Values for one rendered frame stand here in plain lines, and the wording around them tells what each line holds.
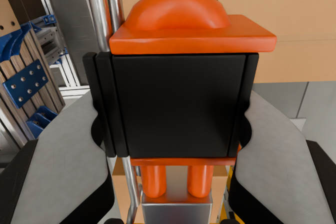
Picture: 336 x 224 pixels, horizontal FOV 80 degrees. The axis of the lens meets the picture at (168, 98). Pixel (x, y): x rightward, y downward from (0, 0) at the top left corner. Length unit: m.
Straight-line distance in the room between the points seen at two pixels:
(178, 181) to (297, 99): 1.80
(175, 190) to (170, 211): 0.02
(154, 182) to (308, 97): 1.87
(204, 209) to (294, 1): 0.87
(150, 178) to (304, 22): 0.92
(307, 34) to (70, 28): 1.18
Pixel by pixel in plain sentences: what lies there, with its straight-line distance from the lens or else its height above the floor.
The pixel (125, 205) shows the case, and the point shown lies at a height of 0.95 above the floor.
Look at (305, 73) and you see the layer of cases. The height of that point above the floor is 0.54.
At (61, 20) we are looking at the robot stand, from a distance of 1.34.
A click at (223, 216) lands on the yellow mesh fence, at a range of 2.01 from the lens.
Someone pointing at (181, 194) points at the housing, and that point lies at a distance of 0.20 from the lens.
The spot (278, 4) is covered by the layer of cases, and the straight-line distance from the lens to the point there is 0.94.
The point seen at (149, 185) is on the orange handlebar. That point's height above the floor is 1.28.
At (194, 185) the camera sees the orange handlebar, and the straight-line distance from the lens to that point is 0.18.
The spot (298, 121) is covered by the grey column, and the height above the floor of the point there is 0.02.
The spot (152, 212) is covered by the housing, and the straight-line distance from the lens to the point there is 0.20.
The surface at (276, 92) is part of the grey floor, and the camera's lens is 1.83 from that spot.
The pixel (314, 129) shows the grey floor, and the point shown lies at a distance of 2.27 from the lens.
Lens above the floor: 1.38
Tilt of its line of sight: 57 degrees down
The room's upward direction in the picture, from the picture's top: 180 degrees counter-clockwise
